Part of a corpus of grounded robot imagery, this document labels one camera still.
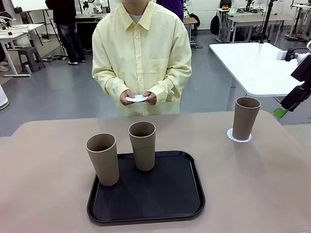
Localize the tall brown paper cup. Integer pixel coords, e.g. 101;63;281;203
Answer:
128;121;158;173
85;132;120;188
231;96;263;141

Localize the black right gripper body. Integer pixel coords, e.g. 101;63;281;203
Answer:
290;54;311;91

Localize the black backpack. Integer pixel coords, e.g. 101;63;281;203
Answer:
208;13;221;36

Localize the black plastic tray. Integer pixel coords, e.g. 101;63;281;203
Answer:
83;149;207;227

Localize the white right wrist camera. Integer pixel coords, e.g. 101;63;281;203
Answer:
276;48;297;63

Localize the person in yellow shirt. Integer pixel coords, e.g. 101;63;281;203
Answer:
88;0;196;119

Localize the grey workbench with robots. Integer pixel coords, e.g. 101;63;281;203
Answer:
216;3;296;45

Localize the person's right forearm yellow sleeve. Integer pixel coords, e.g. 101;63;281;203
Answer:
92;68;128;105

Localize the black tripod pole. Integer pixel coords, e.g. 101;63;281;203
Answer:
255;0;281;45

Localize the bystander in black clothes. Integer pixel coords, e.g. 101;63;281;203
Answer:
45;0;87;67

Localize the white desk with clutter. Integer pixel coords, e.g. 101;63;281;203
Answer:
0;22;48;79

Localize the small brown side table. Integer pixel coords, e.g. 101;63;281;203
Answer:
181;17;200;47

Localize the white whiteboard on stand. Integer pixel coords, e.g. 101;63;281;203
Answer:
9;0;50;13

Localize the bystander in purple top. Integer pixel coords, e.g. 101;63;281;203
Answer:
155;0;186;22

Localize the person's left hand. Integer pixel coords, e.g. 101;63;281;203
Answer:
144;90;158;106

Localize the white scalloped paper coaster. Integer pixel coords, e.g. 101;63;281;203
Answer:
125;94;149;104
226;127;253;145

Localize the large white table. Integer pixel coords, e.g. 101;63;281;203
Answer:
208;39;311;127

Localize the grey plastic step stool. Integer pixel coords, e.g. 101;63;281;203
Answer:
16;46;46;74

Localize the person's left forearm yellow sleeve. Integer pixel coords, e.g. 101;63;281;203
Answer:
150;66;195;103

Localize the person's right hand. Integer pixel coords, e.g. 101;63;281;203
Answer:
119;89;133;107

